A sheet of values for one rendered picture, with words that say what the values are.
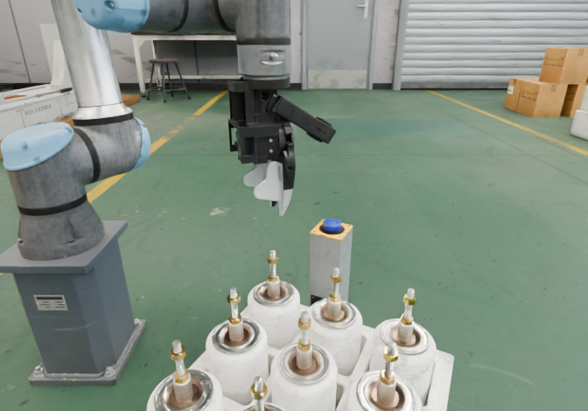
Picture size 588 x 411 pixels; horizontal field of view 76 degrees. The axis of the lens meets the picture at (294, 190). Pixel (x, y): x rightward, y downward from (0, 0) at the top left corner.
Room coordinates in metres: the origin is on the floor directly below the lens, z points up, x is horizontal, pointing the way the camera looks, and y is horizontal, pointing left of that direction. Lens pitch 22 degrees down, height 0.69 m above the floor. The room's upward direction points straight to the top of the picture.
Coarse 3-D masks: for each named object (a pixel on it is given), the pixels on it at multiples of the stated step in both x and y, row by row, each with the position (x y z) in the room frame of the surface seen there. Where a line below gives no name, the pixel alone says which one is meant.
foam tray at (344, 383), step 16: (368, 336) 0.54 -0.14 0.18; (272, 352) 0.50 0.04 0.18; (368, 352) 0.50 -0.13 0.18; (192, 368) 0.46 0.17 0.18; (368, 368) 0.48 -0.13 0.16; (432, 368) 0.48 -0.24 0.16; (448, 368) 0.46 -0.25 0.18; (432, 384) 0.43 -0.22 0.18; (448, 384) 0.43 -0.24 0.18; (224, 400) 0.40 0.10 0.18; (336, 400) 0.44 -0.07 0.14; (432, 400) 0.40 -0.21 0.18
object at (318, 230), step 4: (320, 224) 0.72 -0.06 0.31; (344, 224) 0.72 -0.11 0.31; (316, 228) 0.70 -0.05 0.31; (320, 228) 0.70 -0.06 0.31; (324, 228) 0.70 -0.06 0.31; (340, 228) 0.70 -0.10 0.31; (344, 228) 0.70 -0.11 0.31; (348, 228) 0.70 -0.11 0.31; (312, 232) 0.68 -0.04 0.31; (316, 232) 0.68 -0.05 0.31; (320, 232) 0.68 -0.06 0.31; (324, 232) 0.68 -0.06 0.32; (328, 232) 0.68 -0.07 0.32; (332, 232) 0.68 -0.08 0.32; (336, 232) 0.68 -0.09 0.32; (340, 232) 0.68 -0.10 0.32; (344, 232) 0.68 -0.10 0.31; (324, 236) 0.67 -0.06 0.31; (328, 236) 0.67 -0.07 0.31; (332, 236) 0.67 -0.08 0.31; (336, 236) 0.67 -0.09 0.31; (340, 236) 0.67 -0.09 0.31; (344, 236) 0.67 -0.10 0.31
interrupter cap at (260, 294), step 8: (280, 280) 0.60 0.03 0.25; (256, 288) 0.58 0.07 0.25; (264, 288) 0.58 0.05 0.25; (280, 288) 0.58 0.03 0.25; (288, 288) 0.58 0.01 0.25; (256, 296) 0.55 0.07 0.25; (264, 296) 0.55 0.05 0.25; (280, 296) 0.56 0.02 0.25; (288, 296) 0.55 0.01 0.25; (264, 304) 0.53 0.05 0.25; (272, 304) 0.53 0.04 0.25; (280, 304) 0.53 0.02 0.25
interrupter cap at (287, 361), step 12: (288, 348) 0.43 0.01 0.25; (312, 348) 0.43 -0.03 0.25; (288, 360) 0.41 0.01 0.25; (312, 360) 0.41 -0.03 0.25; (324, 360) 0.41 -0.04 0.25; (288, 372) 0.39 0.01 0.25; (300, 372) 0.39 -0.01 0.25; (312, 372) 0.39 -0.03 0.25; (324, 372) 0.39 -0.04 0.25; (300, 384) 0.37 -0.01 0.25; (312, 384) 0.37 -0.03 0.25
